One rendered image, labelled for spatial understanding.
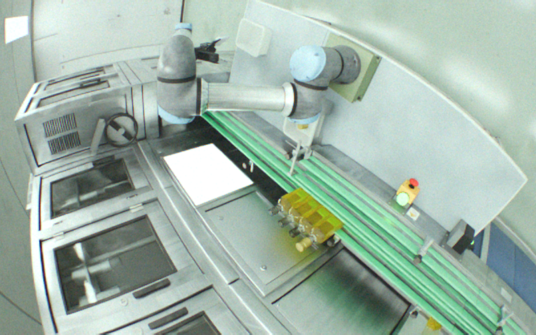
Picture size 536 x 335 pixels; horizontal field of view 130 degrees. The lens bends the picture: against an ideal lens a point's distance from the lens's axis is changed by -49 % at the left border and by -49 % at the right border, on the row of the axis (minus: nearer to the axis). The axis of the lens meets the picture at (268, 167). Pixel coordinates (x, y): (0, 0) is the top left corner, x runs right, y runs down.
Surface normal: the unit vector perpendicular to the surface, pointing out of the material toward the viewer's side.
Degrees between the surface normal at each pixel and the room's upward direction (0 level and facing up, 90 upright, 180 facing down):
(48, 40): 90
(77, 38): 90
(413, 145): 0
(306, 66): 7
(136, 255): 90
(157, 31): 90
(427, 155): 0
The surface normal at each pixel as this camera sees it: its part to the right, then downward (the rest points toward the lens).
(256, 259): 0.17, -0.79
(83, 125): 0.63, 0.54
